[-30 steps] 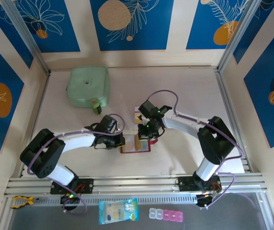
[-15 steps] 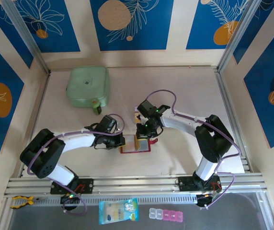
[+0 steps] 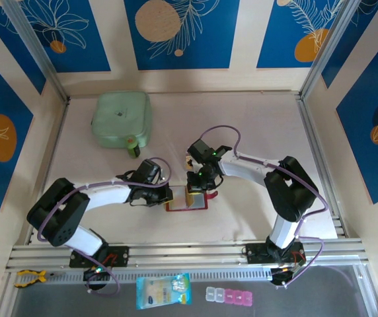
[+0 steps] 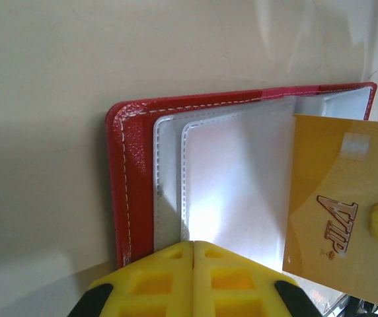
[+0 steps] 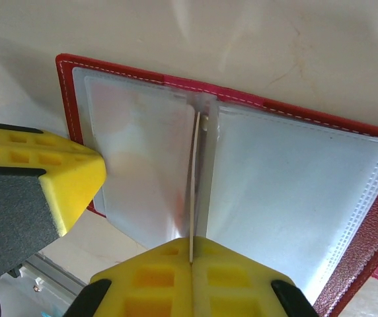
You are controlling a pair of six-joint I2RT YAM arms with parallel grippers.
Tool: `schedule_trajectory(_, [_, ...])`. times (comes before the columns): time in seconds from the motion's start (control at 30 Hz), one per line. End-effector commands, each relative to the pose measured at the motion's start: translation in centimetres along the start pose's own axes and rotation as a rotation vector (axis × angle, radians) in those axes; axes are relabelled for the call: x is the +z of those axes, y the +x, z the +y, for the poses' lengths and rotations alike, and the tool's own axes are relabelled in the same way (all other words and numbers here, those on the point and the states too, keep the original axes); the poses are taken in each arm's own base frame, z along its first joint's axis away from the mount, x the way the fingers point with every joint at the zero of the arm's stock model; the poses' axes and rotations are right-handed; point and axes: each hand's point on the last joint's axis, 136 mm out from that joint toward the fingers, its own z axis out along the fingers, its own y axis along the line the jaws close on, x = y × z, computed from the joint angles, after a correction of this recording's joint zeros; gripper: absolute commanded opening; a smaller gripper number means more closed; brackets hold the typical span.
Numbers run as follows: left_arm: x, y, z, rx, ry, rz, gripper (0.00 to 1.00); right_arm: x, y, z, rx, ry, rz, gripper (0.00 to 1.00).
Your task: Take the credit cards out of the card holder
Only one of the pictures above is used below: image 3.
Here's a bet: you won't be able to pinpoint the red card holder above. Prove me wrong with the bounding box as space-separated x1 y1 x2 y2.
163 186 219 213

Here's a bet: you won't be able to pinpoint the green bottle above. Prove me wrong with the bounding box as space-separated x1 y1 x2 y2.
125 135 142 159

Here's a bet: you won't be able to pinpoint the mint green zip pouch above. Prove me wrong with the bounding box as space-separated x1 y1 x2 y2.
90 90 153 149

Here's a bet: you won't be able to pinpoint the wet wipes pack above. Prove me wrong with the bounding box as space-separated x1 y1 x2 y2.
135 272 192 310

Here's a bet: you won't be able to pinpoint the pink and white pill organizer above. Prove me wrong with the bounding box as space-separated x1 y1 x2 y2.
205 286 254 306

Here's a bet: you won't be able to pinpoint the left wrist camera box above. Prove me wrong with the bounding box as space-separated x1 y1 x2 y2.
135 158 162 185

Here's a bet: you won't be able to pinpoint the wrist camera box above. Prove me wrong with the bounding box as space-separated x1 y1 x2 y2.
135 158 162 185
186 138 215 164

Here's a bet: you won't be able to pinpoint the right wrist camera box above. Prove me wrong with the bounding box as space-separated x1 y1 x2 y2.
186 138 215 164

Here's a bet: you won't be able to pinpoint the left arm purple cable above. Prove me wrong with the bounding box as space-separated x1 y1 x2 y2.
36 157 172 297

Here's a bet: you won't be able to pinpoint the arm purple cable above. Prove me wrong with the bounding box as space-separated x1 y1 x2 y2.
198 124 328 288
36 157 172 297

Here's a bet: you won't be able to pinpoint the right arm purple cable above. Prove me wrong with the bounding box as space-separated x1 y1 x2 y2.
198 124 328 288

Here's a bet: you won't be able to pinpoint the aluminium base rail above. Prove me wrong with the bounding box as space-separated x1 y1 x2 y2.
5 239 369 275

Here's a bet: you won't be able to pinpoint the slotted cable duct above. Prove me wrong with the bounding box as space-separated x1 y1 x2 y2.
13 267 273 287

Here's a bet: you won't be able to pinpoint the aluminium side rail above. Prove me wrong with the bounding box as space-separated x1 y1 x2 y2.
26 98 70 246
296 95 347 238

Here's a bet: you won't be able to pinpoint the yellow handled pliers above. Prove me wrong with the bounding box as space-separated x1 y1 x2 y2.
14 269 56 289

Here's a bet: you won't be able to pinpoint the aluminium frame post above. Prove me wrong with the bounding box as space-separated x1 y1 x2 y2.
0 0 71 102
299 0 358 100

